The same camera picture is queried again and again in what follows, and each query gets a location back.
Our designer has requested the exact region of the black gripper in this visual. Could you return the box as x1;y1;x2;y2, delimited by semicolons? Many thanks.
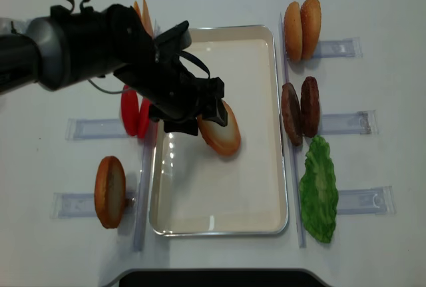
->
114;57;228;136

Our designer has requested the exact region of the bun half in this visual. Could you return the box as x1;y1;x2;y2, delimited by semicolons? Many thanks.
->
94;156;126;229
197;101;241;156

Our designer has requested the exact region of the black robot base front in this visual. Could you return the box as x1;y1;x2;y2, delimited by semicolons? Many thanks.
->
118;269;325;286

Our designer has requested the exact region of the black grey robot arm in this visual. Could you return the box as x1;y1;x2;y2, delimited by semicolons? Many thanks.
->
1;4;228;135

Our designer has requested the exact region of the right red tomato slice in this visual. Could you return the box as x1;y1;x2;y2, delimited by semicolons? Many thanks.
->
137;98;150;139

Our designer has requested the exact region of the red tomato slice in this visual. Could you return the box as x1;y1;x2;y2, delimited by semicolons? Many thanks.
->
120;85;139;137
137;98;150;139

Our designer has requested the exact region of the left red tomato slice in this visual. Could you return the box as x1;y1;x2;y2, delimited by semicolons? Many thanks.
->
120;85;139;137

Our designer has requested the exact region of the left brown meat patty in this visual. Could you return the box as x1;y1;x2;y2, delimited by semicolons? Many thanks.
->
281;83;303;146

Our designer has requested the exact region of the brown meat patty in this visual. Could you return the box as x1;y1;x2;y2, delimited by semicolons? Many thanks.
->
300;77;320;138
281;83;303;146

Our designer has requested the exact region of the right brown meat patty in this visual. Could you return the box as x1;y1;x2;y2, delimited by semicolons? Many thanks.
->
300;77;320;138

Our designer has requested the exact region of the right orange cheese slice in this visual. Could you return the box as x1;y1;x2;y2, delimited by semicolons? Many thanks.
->
142;0;154;38

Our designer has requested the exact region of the orange cheese slice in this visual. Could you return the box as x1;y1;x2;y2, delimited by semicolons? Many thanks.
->
133;1;142;21
142;0;154;38

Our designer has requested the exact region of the left orange cheese slice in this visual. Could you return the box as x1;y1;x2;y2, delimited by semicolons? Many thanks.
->
133;1;142;21

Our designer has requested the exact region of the green lettuce leaf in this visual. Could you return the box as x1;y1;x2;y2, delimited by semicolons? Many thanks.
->
299;135;339;244

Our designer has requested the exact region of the white metal baking tray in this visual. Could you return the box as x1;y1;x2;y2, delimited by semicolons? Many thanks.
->
149;25;288;236

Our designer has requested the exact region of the clear holder middle left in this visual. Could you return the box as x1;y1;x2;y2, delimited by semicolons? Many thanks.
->
65;119;128;141

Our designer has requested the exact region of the clear holder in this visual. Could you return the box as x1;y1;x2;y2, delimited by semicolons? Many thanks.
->
312;37;363;59
65;119;128;141
50;192;137;219
337;186;396;215
318;111;379;135

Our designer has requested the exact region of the left upper right bun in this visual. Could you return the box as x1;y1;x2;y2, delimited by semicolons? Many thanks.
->
284;1;303;63

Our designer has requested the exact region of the clear holder middle right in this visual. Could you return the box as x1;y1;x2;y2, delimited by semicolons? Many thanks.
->
318;111;379;135

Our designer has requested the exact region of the clear holder bottom left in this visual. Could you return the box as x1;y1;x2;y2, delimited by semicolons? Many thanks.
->
50;192;137;219

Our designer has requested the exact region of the clear holder top right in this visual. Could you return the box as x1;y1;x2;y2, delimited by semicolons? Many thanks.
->
312;37;363;59

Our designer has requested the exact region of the clear holder bottom right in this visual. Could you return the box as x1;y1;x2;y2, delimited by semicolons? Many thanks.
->
337;186;396;215

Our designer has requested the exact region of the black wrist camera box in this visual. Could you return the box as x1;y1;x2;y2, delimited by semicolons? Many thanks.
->
154;21;192;63

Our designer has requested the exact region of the right clear long rail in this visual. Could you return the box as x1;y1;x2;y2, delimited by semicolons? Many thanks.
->
279;13;306;248

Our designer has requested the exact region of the clear long rail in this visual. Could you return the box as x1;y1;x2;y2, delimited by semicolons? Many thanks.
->
133;119;157;252
279;13;306;248

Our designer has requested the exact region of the left clear long rail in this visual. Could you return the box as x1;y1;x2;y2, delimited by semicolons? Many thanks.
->
133;119;157;252

